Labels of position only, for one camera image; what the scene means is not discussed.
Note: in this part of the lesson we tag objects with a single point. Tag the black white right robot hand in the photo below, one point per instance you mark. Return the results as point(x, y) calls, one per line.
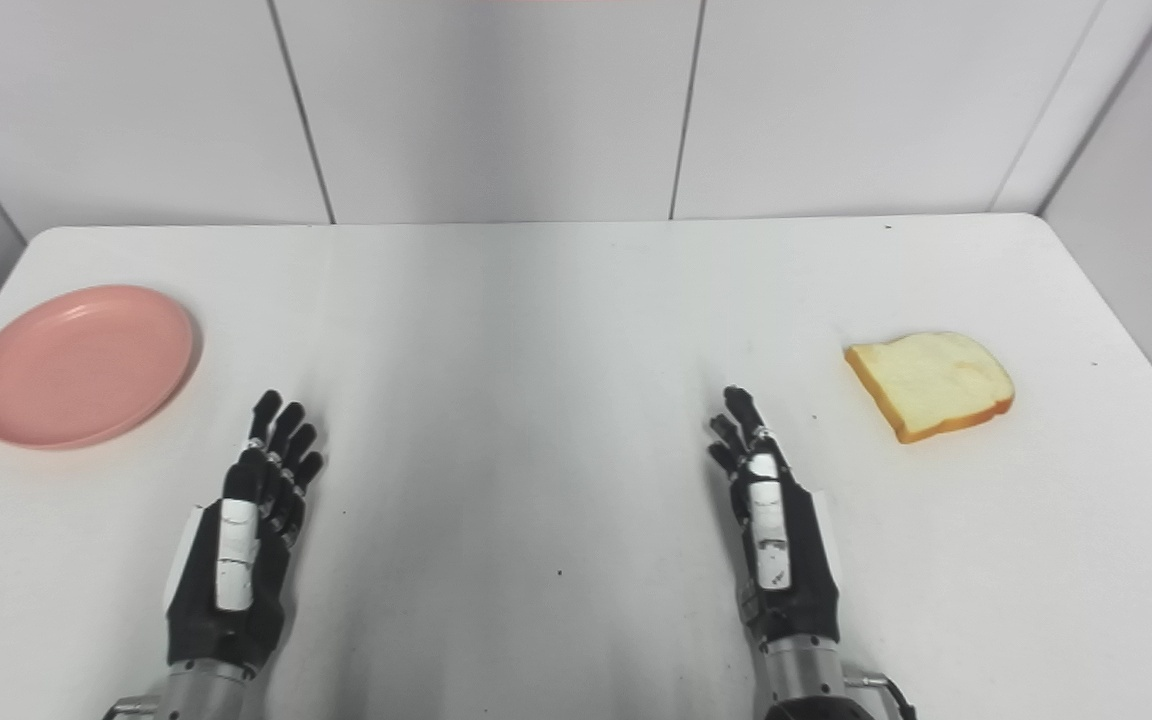
point(786, 560)

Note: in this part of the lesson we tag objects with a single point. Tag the slice of white bread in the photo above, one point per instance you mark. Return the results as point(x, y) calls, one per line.
point(931, 383)

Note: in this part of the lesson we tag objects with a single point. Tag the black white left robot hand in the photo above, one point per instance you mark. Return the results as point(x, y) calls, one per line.
point(236, 560)

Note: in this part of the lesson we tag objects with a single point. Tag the pink round plate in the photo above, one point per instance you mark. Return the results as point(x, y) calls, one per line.
point(81, 365)

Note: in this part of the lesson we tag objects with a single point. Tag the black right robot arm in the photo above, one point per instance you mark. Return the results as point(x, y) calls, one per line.
point(801, 680)

